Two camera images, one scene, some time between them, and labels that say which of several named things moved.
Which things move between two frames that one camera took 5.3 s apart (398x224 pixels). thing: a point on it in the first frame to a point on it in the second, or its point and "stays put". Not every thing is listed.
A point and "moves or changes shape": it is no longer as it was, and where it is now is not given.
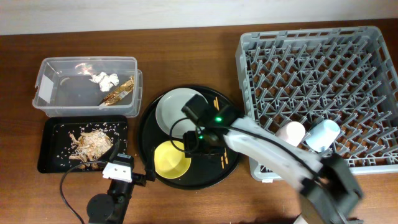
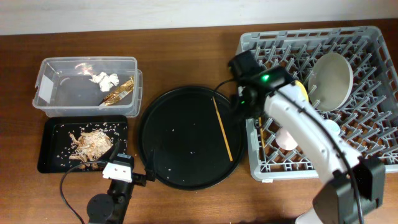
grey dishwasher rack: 348,74 stays put
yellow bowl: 170,162 to 303,88
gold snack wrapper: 116,94 stays put
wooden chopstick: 222,162 moves or changes shape
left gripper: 140,179 stays put
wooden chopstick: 225,158 moves or changes shape
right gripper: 192,145 to 237,98
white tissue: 106,81 stays put
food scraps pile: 88,147 stays put
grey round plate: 168,111 to 330,81
